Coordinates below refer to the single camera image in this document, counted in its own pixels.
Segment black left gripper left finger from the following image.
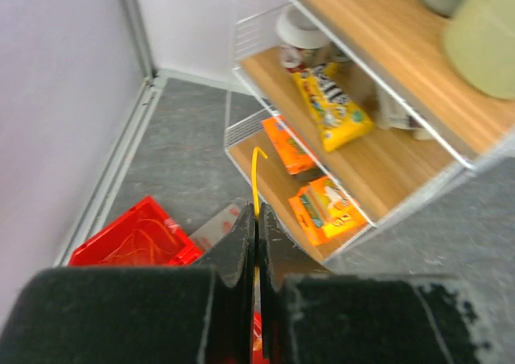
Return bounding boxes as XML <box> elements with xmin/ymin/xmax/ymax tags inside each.
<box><xmin>1</xmin><ymin>205</ymin><xmax>256</xmax><ymax>363</ymax></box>

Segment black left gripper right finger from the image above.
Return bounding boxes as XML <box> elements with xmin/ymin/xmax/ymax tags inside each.
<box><xmin>259</xmin><ymin>204</ymin><xmax>501</xmax><ymax>363</ymax></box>

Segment red compartment bin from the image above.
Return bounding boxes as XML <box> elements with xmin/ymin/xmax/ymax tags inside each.
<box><xmin>68</xmin><ymin>196</ymin><xmax>203</xmax><ymax>267</ymax></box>

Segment orange yellow snack boxes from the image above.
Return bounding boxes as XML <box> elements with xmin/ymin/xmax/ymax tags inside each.
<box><xmin>289</xmin><ymin>176</ymin><xmax>369</xmax><ymax>246</ymax></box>

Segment flat orange box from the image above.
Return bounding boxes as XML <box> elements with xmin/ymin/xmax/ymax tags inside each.
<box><xmin>262</xmin><ymin>117</ymin><xmax>316</xmax><ymax>176</ymax></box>

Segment yellow M&M candy bag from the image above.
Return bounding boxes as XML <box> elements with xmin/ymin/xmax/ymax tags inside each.
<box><xmin>290</xmin><ymin>62</ymin><xmax>375</xmax><ymax>152</ymax></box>

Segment white flowered cup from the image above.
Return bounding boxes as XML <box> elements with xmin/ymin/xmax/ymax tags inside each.
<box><xmin>279</xmin><ymin>44</ymin><xmax>303</xmax><ymax>71</ymax></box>

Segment white yogurt cup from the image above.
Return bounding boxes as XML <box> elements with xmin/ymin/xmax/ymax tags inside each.
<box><xmin>276</xmin><ymin>5</ymin><xmax>328</xmax><ymax>49</ymax></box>

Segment pale green bottle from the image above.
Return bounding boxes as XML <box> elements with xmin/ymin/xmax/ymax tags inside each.
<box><xmin>443</xmin><ymin>0</ymin><xmax>514</xmax><ymax>100</ymax></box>

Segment white wire shelf rack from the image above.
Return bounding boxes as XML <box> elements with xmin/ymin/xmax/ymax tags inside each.
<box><xmin>223</xmin><ymin>0</ymin><xmax>515</xmax><ymax>267</ymax></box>

